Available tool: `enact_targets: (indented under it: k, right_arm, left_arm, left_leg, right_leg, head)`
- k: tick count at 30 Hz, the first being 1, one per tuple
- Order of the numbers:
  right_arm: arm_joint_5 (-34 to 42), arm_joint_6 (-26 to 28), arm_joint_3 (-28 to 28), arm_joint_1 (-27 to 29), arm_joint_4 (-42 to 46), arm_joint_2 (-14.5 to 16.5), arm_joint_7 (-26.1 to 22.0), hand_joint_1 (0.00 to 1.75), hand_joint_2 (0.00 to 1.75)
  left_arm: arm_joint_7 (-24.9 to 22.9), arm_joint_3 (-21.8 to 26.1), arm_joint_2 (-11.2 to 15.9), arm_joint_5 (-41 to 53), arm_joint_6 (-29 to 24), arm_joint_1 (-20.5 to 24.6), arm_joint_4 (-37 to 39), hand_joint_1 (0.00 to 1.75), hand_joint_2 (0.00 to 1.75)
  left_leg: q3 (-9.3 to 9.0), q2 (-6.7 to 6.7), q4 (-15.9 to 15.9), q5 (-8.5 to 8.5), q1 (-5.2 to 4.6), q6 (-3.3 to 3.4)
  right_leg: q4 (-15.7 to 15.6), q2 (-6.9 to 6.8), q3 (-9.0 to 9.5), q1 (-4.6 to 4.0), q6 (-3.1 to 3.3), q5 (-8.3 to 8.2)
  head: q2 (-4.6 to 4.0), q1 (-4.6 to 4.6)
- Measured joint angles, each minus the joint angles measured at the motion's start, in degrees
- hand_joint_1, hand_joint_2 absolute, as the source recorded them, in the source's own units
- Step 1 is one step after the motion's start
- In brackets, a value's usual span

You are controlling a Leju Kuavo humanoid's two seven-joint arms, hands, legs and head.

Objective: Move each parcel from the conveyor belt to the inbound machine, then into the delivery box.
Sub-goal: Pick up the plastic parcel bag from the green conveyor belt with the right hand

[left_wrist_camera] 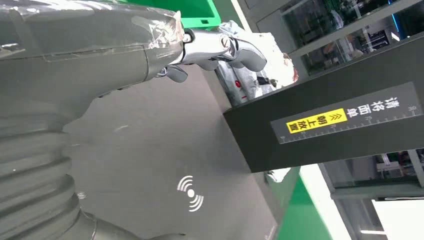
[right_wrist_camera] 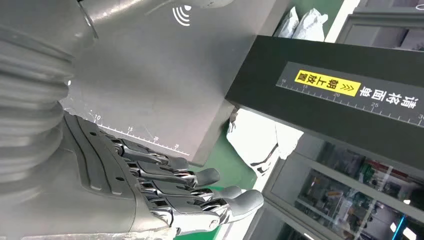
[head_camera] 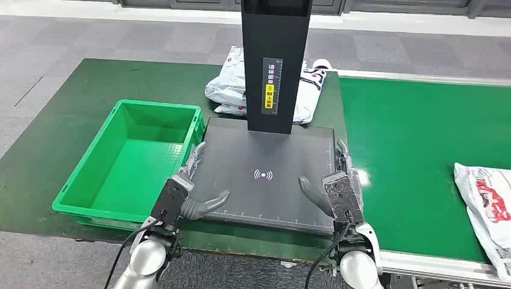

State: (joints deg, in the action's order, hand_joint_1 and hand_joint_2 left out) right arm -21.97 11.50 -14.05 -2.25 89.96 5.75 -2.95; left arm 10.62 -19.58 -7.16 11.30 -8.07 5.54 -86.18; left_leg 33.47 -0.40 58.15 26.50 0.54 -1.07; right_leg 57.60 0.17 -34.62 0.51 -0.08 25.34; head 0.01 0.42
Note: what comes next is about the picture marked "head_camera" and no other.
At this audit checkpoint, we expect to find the label strip on machine column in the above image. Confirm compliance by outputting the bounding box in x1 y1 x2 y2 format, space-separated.
261 57 284 116

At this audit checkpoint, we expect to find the green conveyor belt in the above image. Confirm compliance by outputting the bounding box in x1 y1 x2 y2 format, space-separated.
339 76 511 264

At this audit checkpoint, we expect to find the green plastic crate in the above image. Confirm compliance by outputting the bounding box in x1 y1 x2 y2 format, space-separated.
52 99 205 232

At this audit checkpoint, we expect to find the large white parcel black print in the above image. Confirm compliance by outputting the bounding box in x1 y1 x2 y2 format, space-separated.
204 46 328 125

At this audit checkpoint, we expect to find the dark green table mat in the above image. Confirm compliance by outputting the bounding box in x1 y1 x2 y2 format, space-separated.
0 58 366 268

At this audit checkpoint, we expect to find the aluminium conveyor frame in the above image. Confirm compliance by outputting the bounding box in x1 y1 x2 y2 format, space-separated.
337 68 511 289

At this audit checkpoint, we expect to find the black inbound scanning machine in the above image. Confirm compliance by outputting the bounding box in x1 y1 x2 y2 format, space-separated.
190 0 340 236

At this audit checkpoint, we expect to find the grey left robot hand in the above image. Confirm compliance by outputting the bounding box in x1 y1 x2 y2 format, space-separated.
151 141 231 234

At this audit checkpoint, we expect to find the flat white parcel bag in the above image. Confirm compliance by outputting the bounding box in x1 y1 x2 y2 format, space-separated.
214 102 248 117

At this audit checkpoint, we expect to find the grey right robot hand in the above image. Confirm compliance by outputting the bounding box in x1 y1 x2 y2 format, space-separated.
298 139 365 236

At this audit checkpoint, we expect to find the white parcel bag red print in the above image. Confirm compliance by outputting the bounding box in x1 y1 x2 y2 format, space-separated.
454 162 511 282

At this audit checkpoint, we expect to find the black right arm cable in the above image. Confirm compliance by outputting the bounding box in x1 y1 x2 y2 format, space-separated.
304 221 351 289

